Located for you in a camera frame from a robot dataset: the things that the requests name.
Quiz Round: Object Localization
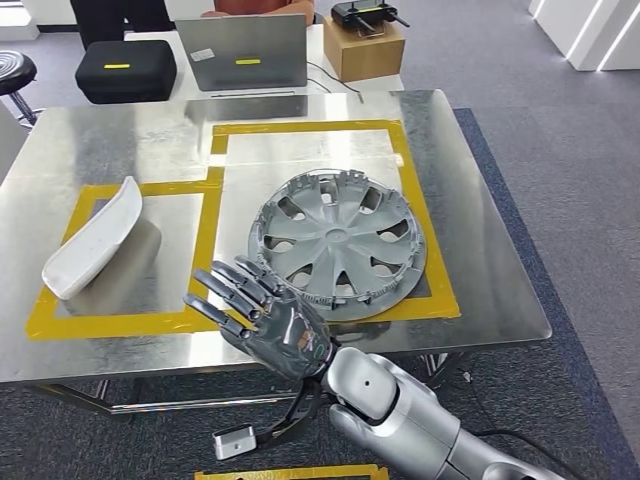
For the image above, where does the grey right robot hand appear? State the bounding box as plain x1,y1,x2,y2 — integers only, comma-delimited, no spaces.
182,254,334,382

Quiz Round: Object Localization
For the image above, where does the grey plastic wheel cover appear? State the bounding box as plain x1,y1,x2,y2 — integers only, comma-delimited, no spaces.
247,168,428,324

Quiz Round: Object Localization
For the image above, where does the yellow workbench tape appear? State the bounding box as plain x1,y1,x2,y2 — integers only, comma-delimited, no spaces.
26,119,462,342

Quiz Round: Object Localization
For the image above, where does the white curved plastic part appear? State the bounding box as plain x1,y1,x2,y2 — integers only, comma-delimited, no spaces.
41,175,144,301

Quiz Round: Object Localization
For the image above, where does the steel workbench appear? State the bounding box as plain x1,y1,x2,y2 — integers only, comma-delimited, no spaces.
0,87,553,420

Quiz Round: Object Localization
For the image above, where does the yellow floor tape square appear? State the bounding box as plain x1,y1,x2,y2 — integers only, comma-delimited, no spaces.
193,463,390,480

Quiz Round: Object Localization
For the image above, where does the grey laptop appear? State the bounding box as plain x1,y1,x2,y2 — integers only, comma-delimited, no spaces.
174,13,309,101

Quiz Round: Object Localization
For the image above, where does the cardboard box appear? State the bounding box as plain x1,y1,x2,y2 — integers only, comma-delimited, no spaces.
323,14,407,83

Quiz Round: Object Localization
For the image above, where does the person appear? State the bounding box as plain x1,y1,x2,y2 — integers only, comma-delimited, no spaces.
69,0,176,51
199,0,318,26

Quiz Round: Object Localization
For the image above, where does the black hard case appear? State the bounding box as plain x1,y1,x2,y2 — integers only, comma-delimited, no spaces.
75,38,178,105

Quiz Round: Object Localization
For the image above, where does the round stool with chrome leg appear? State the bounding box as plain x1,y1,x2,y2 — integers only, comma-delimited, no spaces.
0,49,45,128

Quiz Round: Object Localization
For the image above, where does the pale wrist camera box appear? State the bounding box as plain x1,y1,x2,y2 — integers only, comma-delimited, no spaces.
212,423,258,462

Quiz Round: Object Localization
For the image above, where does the black laptop cable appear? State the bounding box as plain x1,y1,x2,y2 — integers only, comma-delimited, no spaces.
306,60,364,104

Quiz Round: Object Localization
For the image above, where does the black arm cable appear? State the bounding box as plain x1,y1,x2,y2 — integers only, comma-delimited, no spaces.
472,429,589,480

